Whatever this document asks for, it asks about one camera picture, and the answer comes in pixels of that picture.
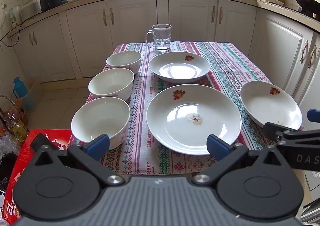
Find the patterned tablecloth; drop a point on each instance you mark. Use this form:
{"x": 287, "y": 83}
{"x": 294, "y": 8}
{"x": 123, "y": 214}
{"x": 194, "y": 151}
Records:
{"x": 140, "y": 105}

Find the black plastic bag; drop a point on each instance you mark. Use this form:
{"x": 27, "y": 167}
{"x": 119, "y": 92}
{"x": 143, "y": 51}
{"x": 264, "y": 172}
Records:
{"x": 6, "y": 171}

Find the red cardboard box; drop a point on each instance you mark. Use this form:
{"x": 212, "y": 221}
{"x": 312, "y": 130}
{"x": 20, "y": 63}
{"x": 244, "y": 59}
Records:
{"x": 25, "y": 150}

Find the white appliance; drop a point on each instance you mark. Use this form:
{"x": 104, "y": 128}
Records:
{"x": 313, "y": 179}

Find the white ceramic bowl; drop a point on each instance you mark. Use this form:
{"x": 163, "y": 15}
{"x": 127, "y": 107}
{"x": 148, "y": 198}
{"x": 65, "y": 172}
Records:
{"x": 110, "y": 85}
{"x": 123, "y": 60}
{"x": 100, "y": 120}

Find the black wok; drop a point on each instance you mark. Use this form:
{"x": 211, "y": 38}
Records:
{"x": 306, "y": 5}

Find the white floral plate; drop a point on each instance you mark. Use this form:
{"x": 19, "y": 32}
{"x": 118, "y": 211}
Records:
{"x": 270, "y": 105}
{"x": 175, "y": 120}
{"x": 175, "y": 68}

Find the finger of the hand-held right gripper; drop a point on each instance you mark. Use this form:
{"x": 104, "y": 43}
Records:
{"x": 271, "y": 129}
{"x": 314, "y": 115}

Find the white kitchen cabinets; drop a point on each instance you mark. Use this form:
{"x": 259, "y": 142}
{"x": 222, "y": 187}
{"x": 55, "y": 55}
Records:
{"x": 85, "y": 40}

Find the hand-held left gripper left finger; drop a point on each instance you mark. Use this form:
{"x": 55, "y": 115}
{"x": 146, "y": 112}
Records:
{"x": 98, "y": 145}

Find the clear glass mug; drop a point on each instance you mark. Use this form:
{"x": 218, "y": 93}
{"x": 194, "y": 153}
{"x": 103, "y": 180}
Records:
{"x": 161, "y": 38}

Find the white plastic tray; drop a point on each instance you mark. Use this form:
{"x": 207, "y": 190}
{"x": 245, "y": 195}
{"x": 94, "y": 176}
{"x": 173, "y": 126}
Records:
{"x": 272, "y": 0}

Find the cooking oil bottle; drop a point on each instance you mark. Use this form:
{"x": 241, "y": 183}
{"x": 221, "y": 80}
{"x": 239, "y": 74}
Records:
{"x": 17, "y": 129}

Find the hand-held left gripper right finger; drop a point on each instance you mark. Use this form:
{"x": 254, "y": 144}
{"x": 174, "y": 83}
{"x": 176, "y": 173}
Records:
{"x": 217, "y": 147}

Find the blue thermos jug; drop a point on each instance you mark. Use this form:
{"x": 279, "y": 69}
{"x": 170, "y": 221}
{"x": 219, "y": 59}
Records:
{"x": 20, "y": 89}

